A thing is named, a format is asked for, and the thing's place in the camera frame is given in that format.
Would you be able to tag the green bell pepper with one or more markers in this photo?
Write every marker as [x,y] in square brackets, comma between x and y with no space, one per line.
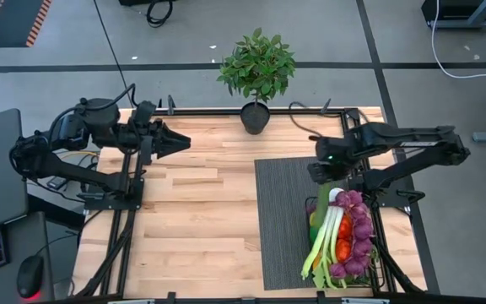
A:
[313,235]

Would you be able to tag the orange-red tomato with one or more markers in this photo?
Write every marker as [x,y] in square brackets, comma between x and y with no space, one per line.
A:
[343,250]

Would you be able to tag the black computer mouse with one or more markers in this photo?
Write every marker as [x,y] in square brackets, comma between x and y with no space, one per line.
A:
[30,276]

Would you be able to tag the green cucumber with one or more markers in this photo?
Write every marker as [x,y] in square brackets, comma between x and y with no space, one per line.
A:
[323,204]

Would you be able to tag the black orange striped mat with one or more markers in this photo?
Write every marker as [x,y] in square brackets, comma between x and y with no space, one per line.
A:
[11,21]

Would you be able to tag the black diagonal frame strut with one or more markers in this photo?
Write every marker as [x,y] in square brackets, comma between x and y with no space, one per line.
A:
[395,270]

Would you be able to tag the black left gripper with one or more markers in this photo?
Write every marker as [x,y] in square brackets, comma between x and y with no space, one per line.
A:
[148,141]

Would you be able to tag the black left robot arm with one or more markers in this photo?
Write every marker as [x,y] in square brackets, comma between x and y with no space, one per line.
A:
[70,169]

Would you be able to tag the black table frame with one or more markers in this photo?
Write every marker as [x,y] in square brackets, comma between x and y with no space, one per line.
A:
[247,112]

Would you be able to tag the small black device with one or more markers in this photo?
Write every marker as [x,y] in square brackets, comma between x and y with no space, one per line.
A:
[57,182]

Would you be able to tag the green tree in black pot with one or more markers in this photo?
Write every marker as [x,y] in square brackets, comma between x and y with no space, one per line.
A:
[255,67]

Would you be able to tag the grey woven placemat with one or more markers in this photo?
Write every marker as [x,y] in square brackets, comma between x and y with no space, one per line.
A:
[281,219]

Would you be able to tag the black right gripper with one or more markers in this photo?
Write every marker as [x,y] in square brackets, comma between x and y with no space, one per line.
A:
[327,172]

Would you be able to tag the yellow-orange lemon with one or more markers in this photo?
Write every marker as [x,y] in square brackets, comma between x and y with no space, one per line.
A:
[312,219]

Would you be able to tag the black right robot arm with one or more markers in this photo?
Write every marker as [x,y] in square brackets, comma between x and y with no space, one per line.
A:
[416,139]

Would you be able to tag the dark desk with grey legs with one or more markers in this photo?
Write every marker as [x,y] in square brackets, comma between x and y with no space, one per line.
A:
[458,10]

